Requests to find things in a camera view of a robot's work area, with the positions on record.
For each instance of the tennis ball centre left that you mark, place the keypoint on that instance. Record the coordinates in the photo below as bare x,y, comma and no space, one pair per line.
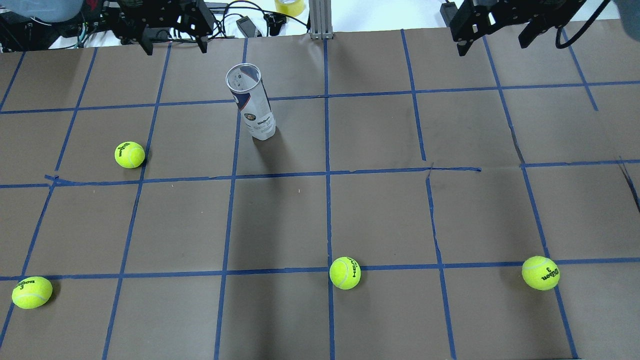
129,155

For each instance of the clear tennis ball can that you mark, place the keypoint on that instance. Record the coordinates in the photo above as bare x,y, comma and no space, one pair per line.
245,82

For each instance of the aluminium frame post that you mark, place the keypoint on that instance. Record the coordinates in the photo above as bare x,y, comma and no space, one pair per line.
320,19

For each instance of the tennis ball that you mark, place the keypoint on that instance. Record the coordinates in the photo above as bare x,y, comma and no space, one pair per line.
345,273
32,292
129,155
540,273

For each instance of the yellow tape roll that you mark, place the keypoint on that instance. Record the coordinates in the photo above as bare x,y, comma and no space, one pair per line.
292,8

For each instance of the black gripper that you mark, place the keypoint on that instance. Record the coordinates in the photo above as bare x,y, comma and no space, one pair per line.
505,12
161,15

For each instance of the tennis ball top far right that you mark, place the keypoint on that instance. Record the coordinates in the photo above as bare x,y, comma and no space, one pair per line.
540,273

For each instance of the tennis ball centre right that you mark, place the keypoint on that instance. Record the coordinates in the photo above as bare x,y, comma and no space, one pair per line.
32,292

